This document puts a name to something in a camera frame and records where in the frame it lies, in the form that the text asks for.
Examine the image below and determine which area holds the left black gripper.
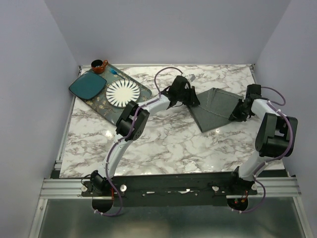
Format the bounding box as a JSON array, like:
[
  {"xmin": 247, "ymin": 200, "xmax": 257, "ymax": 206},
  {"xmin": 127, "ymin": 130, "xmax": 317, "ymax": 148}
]
[{"xmin": 176, "ymin": 86, "xmax": 200, "ymax": 106}]

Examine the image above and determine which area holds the grey cloth napkin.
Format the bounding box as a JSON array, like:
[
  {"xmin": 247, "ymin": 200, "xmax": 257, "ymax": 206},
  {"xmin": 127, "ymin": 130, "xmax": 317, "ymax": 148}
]
[{"xmin": 188, "ymin": 88, "xmax": 243, "ymax": 132}]

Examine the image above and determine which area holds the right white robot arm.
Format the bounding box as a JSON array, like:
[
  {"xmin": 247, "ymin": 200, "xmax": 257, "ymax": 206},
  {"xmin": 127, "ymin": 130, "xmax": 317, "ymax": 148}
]
[{"xmin": 228, "ymin": 84, "xmax": 298, "ymax": 194}]

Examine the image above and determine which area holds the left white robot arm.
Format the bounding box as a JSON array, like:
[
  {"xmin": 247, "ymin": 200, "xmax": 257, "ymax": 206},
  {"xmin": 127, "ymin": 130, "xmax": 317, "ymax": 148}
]
[{"xmin": 90, "ymin": 74, "xmax": 200, "ymax": 196}]

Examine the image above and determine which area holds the white striped round plate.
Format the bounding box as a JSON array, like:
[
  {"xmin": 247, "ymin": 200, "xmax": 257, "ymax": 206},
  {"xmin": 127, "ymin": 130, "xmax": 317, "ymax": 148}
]
[{"xmin": 106, "ymin": 79, "xmax": 141, "ymax": 108}]

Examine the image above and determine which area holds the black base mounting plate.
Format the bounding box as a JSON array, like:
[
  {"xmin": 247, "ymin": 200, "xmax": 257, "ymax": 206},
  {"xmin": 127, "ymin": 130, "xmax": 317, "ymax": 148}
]
[{"xmin": 81, "ymin": 171, "xmax": 257, "ymax": 207}]

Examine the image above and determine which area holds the floral rectangular serving tray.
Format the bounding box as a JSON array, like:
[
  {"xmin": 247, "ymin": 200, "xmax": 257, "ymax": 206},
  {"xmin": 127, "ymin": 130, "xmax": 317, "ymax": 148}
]
[{"xmin": 74, "ymin": 64, "xmax": 152, "ymax": 125}]

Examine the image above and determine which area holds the orange ceramic mug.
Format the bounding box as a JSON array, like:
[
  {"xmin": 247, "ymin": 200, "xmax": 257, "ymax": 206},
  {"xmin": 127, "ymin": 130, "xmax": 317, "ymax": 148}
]
[{"xmin": 91, "ymin": 59, "xmax": 108, "ymax": 74}]

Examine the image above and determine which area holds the teal square plate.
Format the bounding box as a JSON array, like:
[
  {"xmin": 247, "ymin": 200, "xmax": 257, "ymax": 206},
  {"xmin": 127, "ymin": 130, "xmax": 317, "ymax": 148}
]
[{"xmin": 68, "ymin": 71, "xmax": 107, "ymax": 100}]

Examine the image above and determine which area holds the aluminium frame rail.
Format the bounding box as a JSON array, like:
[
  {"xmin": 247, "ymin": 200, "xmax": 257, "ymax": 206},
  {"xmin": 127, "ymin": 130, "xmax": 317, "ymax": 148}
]
[{"xmin": 40, "ymin": 179, "xmax": 82, "ymax": 199}]

